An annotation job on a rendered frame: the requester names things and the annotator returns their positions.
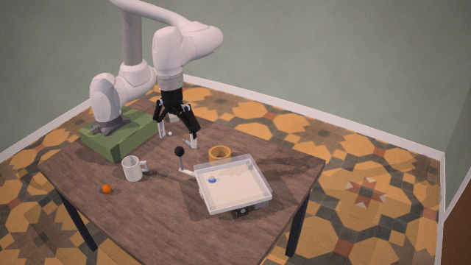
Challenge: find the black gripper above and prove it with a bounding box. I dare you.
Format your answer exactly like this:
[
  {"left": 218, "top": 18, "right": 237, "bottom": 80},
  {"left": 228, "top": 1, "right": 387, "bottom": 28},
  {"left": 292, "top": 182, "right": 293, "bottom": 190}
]
[{"left": 152, "top": 87, "right": 201, "bottom": 148}]

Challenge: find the white ceramic mug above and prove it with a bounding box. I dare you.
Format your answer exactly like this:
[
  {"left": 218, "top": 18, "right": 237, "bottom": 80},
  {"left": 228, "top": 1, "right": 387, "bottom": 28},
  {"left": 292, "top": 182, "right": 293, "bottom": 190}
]
[{"left": 121, "top": 155, "right": 149, "bottom": 182}]

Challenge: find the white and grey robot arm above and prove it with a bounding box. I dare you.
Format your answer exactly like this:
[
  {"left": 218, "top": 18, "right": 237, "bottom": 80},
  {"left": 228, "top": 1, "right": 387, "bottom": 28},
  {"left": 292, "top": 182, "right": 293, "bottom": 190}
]
[{"left": 90, "top": 0, "right": 223, "bottom": 137}]

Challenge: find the small orange ball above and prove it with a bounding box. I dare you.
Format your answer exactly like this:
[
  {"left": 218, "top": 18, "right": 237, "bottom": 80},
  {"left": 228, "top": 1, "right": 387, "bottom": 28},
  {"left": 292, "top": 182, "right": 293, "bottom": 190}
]
[{"left": 102, "top": 184, "right": 111, "bottom": 194}]

